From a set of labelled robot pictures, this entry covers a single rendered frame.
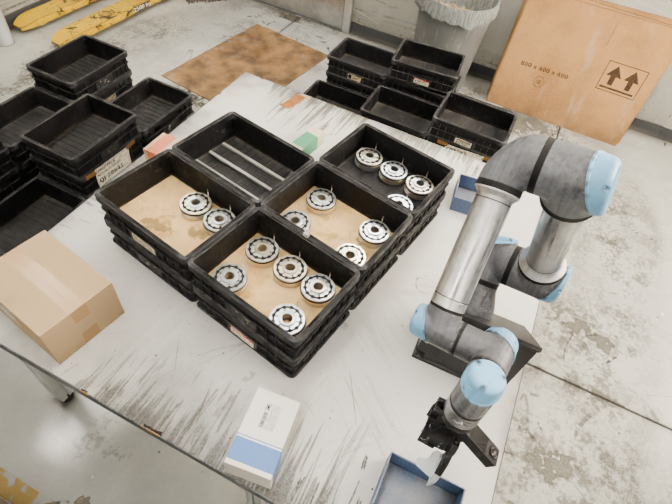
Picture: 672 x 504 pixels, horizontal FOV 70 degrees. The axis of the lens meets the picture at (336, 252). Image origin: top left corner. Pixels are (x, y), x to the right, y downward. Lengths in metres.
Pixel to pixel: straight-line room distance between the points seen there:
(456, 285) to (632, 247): 2.45
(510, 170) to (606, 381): 1.83
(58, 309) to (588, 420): 2.16
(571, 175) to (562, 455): 1.62
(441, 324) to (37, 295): 1.06
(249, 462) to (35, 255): 0.85
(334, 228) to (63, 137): 1.48
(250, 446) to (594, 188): 0.95
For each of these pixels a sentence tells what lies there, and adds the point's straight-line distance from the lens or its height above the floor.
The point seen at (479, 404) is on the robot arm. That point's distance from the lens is 0.96.
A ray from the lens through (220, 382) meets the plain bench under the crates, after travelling 1.44.
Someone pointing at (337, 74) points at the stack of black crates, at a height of 0.38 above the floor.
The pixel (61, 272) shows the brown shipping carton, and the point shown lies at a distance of 1.54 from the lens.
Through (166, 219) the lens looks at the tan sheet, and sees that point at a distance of 1.64.
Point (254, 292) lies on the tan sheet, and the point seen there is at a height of 0.83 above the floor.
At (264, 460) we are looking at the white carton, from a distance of 1.27.
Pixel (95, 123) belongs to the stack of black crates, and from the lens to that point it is 2.66.
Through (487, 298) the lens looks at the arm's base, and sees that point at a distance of 1.38.
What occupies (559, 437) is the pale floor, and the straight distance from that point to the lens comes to 2.45.
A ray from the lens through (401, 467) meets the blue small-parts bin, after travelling 1.39.
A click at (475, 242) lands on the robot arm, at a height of 1.31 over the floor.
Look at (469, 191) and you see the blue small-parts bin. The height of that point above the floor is 0.70.
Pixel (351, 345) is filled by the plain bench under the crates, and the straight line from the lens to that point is 1.50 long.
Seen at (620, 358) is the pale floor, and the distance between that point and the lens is 2.82.
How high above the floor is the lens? 2.01
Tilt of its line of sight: 51 degrees down
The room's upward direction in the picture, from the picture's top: 10 degrees clockwise
